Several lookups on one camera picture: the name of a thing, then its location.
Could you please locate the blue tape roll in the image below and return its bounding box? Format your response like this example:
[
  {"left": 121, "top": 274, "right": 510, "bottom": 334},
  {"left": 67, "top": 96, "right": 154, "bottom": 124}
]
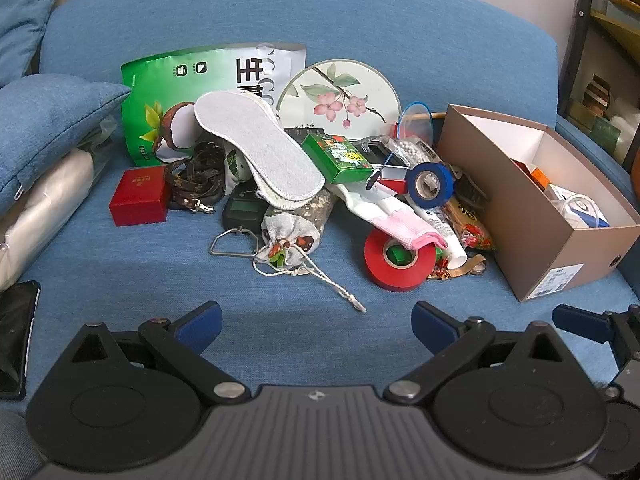
[{"left": 405, "top": 162, "right": 456, "bottom": 209}]

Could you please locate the striped ceramic vase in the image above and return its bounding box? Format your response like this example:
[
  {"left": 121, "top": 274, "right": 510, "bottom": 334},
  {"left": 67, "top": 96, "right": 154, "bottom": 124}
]
[{"left": 582, "top": 74, "right": 613, "bottom": 111}]

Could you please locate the large blue pillow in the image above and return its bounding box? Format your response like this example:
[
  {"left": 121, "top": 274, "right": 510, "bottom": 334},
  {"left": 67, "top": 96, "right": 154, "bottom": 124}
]
[{"left": 0, "top": 74, "right": 132, "bottom": 216}]

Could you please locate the brown gold wrapper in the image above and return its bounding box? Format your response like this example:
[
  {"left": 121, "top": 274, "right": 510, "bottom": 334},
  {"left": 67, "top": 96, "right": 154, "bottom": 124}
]
[{"left": 427, "top": 252, "right": 488, "bottom": 281}]

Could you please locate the round floral fan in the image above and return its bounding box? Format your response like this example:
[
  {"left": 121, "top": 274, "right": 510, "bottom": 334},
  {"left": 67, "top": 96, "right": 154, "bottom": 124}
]
[{"left": 276, "top": 58, "right": 402, "bottom": 141}]

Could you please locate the dark green box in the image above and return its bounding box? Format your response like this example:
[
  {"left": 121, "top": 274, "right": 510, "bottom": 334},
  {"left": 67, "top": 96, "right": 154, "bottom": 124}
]
[{"left": 590, "top": 116, "right": 622, "bottom": 153}]

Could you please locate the clear blue-rimmed lid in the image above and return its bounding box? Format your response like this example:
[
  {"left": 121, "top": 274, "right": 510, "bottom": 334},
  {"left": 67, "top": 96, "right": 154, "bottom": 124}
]
[{"left": 397, "top": 101, "right": 433, "bottom": 143}]

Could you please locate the red tape roll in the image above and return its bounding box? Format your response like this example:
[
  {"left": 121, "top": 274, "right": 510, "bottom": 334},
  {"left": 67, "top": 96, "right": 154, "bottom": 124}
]
[{"left": 364, "top": 228, "right": 437, "bottom": 292}]

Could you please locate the white tube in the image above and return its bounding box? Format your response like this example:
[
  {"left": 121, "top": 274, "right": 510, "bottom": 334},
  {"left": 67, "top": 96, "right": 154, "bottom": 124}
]
[{"left": 417, "top": 207, "right": 468, "bottom": 270}]

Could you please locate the white blue medicine box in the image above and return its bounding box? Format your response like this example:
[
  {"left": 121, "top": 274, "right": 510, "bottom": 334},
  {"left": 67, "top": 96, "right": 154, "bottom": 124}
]
[{"left": 547, "top": 184, "right": 611, "bottom": 228}]

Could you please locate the red gift box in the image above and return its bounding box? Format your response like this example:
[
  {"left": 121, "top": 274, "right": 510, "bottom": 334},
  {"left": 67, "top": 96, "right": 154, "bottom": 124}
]
[{"left": 109, "top": 165, "right": 173, "bottom": 227}]

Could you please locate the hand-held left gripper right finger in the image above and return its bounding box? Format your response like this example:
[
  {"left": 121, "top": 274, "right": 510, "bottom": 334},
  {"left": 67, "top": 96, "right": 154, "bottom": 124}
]
[{"left": 382, "top": 301, "right": 571, "bottom": 406}]

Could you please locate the white green packet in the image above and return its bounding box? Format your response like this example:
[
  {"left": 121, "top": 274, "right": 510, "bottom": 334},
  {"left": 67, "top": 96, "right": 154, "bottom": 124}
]
[{"left": 222, "top": 141, "right": 253, "bottom": 195}]

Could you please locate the green printed box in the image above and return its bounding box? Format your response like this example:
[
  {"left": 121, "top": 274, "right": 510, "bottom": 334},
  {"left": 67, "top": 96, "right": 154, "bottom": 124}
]
[{"left": 301, "top": 132, "right": 375, "bottom": 184}]

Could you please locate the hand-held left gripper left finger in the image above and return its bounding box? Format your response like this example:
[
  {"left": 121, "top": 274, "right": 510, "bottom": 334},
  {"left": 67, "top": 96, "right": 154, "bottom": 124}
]
[{"left": 70, "top": 301, "right": 252, "bottom": 405}]

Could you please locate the green coconut print bag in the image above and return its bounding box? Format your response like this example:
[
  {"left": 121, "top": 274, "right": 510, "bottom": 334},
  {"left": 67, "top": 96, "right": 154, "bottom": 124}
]
[{"left": 121, "top": 42, "right": 307, "bottom": 167}]

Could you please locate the black smartphone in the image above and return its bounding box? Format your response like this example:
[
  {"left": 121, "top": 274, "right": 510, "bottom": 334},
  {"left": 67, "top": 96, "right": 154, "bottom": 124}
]
[{"left": 0, "top": 280, "right": 42, "bottom": 401}]

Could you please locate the white drawstring cloth pouch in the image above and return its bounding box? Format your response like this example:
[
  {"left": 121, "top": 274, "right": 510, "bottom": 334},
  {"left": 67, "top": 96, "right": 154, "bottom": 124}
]
[{"left": 252, "top": 212, "right": 367, "bottom": 313}]

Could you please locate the bag of white beads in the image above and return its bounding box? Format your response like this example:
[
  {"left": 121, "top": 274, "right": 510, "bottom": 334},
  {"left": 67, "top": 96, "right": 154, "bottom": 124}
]
[{"left": 387, "top": 135, "right": 441, "bottom": 168}]

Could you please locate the black luggage scale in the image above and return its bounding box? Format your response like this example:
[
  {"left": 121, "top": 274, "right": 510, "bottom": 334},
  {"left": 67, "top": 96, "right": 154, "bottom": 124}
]
[{"left": 210, "top": 183, "right": 266, "bottom": 257}]

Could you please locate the brown patterned strap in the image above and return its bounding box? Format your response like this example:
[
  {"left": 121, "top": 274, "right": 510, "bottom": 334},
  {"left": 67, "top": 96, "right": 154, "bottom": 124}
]
[{"left": 164, "top": 141, "right": 227, "bottom": 214}]

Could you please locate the blue fabric sofa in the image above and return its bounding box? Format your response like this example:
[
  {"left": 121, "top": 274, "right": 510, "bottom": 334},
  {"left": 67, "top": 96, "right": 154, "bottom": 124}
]
[{"left": 0, "top": 0, "right": 640, "bottom": 480}]

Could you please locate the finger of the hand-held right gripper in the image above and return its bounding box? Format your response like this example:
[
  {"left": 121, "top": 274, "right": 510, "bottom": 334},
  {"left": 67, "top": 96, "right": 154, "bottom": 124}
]
[{"left": 552, "top": 303, "right": 640, "bottom": 401}]

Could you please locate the camouflage cloth roll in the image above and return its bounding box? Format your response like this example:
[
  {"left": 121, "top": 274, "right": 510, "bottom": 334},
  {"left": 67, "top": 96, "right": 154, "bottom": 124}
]
[{"left": 265, "top": 187, "right": 340, "bottom": 241}]

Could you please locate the grey white shoe insole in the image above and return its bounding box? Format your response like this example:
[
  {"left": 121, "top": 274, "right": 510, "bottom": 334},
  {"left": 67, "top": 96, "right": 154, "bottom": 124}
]
[
  {"left": 227, "top": 160, "right": 326, "bottom": 211},
  {"left": 194, "top": 91, "right": 327, "bottom": 200}
]

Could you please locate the metal storage shelf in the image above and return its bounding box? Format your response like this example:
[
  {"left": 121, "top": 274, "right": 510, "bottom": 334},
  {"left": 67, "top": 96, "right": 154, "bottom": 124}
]
[{"left": 560, "top": 0, "right": 640, "bottom": 166}]

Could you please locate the red snack packet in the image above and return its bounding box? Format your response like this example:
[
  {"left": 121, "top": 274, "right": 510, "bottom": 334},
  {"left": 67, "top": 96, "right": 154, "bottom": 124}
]
[{"left": 442, "top": 197, "right": 496, "bottom": 252}]

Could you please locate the brown cardboard shoe box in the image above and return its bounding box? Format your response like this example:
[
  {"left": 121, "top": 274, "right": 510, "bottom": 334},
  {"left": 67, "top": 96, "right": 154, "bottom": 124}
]
[{"left": 434, "top": 104, "right": 640, "bottom": 303}]

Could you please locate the red white plastic tool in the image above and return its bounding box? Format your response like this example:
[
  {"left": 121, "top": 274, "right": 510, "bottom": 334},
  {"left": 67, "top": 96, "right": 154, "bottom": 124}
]
[{"left": 367, "top": 162, "right": 416, "bottom": 197}]

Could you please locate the white plastic-wrapped bundle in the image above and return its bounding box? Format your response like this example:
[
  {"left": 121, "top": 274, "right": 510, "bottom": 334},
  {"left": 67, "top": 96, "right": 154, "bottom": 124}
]
[{"left": 0, "top": 115, "right": 118, "bottom": 291}]

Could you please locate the pink white sock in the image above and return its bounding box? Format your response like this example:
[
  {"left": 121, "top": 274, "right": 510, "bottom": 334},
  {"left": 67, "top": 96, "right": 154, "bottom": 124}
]
[{"left": 327, "top": 180, "right": 448, "bottom": 251}]

